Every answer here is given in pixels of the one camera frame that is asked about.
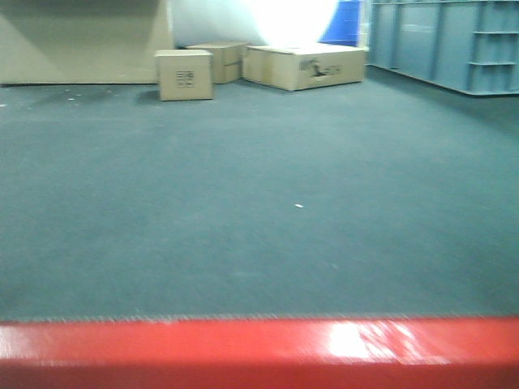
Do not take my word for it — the middle cardboard box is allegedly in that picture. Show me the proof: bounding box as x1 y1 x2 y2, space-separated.
186 41 247 84

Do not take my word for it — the blue plastic bin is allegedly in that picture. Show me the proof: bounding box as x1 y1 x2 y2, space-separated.
320 1 362 46

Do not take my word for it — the large flat cardboard box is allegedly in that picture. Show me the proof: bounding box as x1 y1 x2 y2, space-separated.
242 44 367 92

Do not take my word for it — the dark grey carpet mat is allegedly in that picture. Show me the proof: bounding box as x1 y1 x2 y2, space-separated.
1 68 518 321

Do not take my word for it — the red glossy floor strip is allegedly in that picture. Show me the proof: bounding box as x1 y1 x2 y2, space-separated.
1 317 518 388

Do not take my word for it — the large beige cardboard panel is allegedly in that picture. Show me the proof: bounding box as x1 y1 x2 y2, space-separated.
1 1 174 84

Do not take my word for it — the grey plastic crate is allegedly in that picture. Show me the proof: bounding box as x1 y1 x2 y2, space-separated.
369 1 518 96

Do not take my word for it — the small cardboard box with symbols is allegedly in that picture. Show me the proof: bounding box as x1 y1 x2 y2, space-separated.
155 49 214 101

